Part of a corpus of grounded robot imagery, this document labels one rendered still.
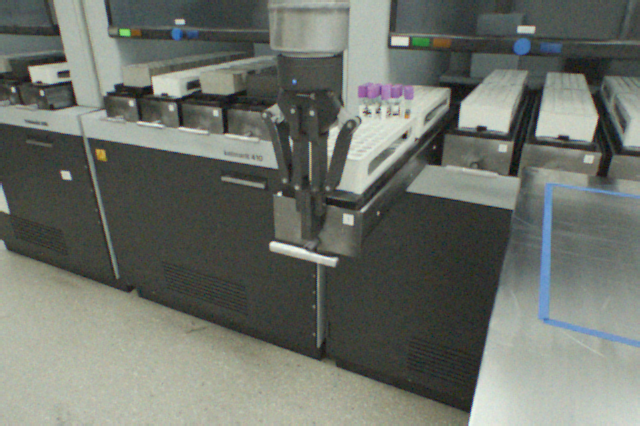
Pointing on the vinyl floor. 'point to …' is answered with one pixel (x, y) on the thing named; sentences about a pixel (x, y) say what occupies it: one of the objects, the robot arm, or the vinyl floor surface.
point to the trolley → (565, 307)
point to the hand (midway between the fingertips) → (310, 213)
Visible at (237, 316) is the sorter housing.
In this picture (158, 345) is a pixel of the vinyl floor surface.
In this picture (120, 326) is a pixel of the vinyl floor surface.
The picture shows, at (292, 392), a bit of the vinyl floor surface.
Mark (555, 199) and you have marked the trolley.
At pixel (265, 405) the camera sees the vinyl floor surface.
